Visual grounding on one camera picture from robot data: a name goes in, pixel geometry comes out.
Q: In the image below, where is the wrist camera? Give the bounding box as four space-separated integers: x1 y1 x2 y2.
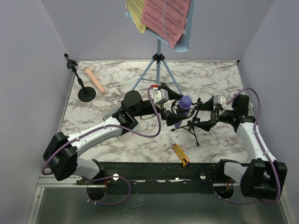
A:
213 95 228 110
151 85 169 105

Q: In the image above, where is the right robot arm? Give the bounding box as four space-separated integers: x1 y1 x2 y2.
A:
195 94 287 201

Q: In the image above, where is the purple microphone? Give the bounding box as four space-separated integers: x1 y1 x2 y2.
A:
173 95 192 115

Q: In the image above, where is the black round-base mic stand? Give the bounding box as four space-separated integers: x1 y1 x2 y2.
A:
64 53 96 102

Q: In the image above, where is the light blue music stand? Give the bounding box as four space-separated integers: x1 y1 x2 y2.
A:
125 0 195 96

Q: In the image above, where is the black tripod mic stand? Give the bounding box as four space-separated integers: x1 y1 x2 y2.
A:
171 96 202 147

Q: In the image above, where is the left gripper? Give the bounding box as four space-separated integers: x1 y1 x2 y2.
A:
133 84 188 125

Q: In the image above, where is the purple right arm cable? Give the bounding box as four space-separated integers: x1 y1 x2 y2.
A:
214 87 281 206

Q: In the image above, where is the yellow sheet music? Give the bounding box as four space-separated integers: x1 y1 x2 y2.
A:
126 0 146 34

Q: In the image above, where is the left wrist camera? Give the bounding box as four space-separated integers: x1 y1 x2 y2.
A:
151 85 169 105

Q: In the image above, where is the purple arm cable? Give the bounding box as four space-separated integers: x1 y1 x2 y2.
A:
41 86 162 206
214 87 281 206

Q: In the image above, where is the yellow utility knife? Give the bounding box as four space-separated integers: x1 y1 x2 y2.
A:
171 142 190 168

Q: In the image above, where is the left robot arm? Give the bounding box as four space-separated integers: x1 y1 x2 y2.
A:
42 83 192 184

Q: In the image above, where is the pink sheet music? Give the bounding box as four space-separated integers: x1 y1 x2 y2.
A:
141 0 194 51

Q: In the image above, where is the clear plastic screw box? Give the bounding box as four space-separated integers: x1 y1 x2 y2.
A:
102 102 141 132

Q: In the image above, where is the beige microphone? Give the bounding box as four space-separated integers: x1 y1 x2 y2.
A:
83 67 106 94

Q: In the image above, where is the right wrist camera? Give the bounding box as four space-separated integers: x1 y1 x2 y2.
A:
213 95 228 110

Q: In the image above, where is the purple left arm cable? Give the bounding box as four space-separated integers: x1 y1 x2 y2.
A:
41 86 162 206

